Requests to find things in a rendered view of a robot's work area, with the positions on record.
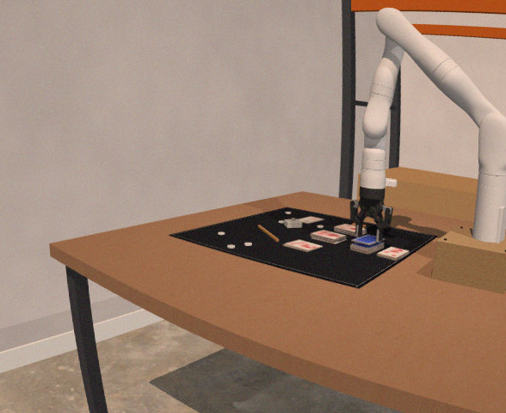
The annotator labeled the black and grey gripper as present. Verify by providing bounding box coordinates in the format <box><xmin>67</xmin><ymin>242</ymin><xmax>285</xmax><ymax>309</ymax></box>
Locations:
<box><xmin>350</xmin><ymin>186</ymin><xmax>393</xmax><ymax>243</ymax></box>

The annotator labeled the blue card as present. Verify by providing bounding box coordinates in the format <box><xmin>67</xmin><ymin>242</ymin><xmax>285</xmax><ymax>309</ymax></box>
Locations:
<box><xmin>351</xmin><ymin>242</ymin><xmax>384</xmax><ymax>250</ymax></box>

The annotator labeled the white playing card with red pips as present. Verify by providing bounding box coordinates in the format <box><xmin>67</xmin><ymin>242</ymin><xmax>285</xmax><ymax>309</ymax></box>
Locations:
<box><xmin>334</xmin><ymin>224</ymin><xmax>366</xmax><ymax>233</ymax></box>
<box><xmin>311</xmin><ymin>230</ymin><xmax>346</xmax><ymax>240</ymax></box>

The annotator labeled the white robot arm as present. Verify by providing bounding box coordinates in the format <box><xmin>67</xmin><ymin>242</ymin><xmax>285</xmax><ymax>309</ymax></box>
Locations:
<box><xmin>360</xmin><ymin>8</ymin><xmax>506</xmax><ymax>243</ymax></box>

